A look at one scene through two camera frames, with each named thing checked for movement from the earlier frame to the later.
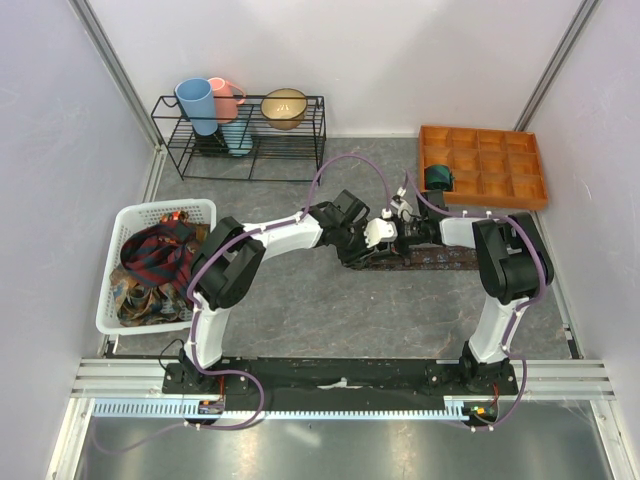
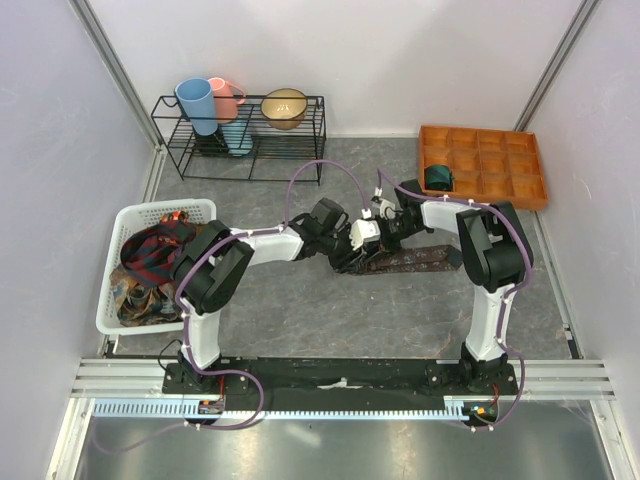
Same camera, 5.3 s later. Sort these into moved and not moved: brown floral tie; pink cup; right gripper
Moved: right gripper
Not moved: brown floral tie; pink cup
